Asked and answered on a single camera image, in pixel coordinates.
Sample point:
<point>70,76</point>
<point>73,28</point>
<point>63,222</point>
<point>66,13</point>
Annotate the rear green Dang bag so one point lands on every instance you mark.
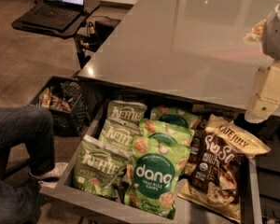
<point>175,115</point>

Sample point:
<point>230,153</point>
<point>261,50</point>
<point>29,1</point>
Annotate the middle green Dang bag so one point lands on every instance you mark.
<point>166,132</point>

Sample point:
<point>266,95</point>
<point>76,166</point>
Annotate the black laptop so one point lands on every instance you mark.
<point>54,14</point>

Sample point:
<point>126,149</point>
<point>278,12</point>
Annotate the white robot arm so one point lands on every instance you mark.
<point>267,33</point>

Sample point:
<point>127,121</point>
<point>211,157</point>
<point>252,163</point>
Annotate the brown rear chip bag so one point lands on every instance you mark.
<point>196,146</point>

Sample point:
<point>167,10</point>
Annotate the brown chip bag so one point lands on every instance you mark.
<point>196,146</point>
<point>214,183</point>

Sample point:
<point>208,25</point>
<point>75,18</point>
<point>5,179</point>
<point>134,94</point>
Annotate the brown front chip bag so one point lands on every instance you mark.
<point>214,183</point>

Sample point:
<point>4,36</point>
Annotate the grey lower cabinet drawers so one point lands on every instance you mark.
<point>268,167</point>

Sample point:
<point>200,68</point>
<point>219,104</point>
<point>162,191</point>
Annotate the snacks in crate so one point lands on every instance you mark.
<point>49,100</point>

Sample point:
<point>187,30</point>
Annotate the grey open top drawer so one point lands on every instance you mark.
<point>104,211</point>

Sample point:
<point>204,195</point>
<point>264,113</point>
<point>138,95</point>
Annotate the front green Kettle bag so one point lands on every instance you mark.
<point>99,168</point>

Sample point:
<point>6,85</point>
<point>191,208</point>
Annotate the black laptop stand table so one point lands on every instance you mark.
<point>69,32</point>

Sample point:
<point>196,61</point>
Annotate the green dang bag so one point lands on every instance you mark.
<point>153,170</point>
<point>166,132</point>
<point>175,115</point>

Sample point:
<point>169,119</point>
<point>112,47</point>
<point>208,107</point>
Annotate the white sneaker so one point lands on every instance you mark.
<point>56,172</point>

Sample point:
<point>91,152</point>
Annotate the rear green Kettle bag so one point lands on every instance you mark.
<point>129,111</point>

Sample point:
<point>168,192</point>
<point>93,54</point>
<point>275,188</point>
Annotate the middle green Kettle bag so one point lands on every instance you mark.
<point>118,133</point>

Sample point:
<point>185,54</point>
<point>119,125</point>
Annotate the person leg in jeans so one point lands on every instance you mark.
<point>32,126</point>

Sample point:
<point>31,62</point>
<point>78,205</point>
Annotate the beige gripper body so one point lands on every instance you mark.
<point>276,36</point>

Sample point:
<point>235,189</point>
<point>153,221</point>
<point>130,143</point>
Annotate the green kettle bag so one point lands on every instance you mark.
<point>129,111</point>
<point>118,133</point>
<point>99,168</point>

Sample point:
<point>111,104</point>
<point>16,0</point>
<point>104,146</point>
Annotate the front green Dang bag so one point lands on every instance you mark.
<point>153,170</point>

